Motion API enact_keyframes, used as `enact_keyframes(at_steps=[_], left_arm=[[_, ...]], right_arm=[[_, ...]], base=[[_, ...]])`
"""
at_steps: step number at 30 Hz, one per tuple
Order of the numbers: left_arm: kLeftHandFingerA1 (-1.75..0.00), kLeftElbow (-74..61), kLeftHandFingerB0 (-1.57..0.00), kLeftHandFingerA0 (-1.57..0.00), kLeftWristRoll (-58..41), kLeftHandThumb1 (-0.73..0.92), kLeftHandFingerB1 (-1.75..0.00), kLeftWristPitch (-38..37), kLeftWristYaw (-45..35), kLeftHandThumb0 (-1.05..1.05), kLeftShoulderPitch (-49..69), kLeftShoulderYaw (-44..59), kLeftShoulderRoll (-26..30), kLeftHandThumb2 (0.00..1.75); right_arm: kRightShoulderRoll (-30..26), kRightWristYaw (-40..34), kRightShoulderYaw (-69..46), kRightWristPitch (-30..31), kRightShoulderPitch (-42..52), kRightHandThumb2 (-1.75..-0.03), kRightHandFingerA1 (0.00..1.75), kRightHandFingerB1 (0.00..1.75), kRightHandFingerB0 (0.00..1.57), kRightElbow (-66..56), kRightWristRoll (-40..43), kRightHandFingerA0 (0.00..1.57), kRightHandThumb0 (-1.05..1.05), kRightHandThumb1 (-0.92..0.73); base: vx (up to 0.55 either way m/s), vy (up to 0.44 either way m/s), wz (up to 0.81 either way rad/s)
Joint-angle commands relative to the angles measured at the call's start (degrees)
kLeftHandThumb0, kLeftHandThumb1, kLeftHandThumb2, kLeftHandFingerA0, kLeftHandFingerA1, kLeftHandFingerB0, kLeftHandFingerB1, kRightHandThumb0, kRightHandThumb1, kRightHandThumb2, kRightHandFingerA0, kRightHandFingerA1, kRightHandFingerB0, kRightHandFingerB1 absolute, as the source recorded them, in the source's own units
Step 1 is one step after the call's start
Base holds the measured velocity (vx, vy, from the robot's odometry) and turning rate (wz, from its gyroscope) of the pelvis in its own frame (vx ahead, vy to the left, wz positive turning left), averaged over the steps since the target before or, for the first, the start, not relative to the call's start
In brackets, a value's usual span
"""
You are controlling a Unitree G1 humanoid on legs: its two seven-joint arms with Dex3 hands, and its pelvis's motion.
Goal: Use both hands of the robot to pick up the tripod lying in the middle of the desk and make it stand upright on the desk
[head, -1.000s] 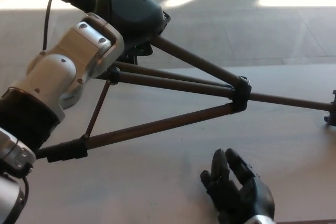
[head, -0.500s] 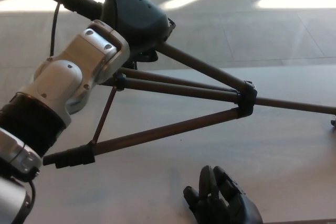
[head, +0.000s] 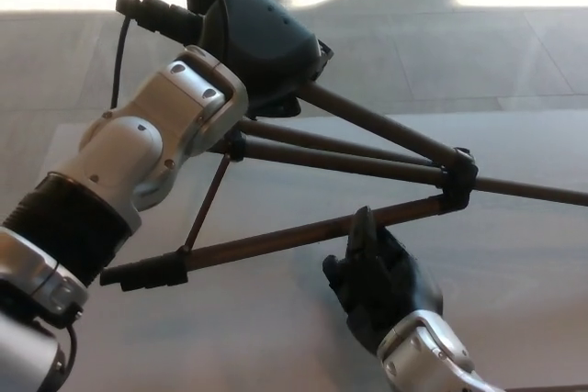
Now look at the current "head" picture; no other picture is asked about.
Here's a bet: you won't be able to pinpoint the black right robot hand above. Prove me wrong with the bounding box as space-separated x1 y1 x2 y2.
321 207 445 343

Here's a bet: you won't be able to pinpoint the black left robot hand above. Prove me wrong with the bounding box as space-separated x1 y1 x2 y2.
198 0 334 118

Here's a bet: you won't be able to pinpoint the bronze camera tripod black joints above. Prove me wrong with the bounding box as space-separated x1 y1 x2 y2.
99 0 588 293

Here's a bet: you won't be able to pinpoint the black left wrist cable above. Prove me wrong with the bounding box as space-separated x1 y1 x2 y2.
109 0 231 111

